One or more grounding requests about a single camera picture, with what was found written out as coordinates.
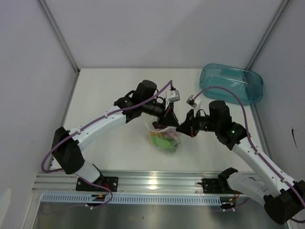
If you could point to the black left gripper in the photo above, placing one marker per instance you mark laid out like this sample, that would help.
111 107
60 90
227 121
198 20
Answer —
169 119

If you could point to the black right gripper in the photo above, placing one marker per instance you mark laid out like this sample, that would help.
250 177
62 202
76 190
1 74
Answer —
188 127

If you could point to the purple toy eggplant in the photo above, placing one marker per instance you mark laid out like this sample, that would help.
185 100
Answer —
174 135

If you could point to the clear zip top bag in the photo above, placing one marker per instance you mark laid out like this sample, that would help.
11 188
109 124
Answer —
161 130

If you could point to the yellow toy pepper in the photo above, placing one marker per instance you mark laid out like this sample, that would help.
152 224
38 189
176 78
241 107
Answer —
150 134

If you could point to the green toy pea pod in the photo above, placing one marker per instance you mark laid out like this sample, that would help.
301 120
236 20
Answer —
161 142

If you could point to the green toy pepper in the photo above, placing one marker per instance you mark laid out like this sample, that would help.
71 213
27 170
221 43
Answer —
175 144

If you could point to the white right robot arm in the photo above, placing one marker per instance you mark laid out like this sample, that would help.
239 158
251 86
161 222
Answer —
281 195

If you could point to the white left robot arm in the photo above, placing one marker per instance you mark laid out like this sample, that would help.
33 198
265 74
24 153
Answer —
68 145

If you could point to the teal plastic bin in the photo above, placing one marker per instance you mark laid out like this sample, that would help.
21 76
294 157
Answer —
246 85

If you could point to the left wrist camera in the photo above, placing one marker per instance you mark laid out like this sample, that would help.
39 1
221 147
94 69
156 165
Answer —
171 96

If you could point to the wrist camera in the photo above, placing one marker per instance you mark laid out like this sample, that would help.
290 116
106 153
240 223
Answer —
195 103
171 96

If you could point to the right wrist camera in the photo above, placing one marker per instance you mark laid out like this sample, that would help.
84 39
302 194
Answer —
195 103

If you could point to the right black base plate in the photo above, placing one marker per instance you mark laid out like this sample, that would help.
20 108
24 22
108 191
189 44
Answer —
215 186

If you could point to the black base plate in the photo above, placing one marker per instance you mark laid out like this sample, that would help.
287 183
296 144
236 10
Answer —
215 186
110 183

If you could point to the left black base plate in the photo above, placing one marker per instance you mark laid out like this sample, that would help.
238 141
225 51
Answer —
110 183

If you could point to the right aluminium frame post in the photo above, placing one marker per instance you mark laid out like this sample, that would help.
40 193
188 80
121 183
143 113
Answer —
272 25

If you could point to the aluminium frame post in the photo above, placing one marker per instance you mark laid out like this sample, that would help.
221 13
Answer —
272 25
58 34

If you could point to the white slotted cable duct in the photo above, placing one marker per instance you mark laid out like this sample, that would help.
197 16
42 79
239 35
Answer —
133 199

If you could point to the aluminium mounting rail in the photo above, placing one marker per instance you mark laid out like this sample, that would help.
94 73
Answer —
130 182

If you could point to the left aluminium frame post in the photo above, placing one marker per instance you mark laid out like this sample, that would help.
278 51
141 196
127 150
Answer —
58 34

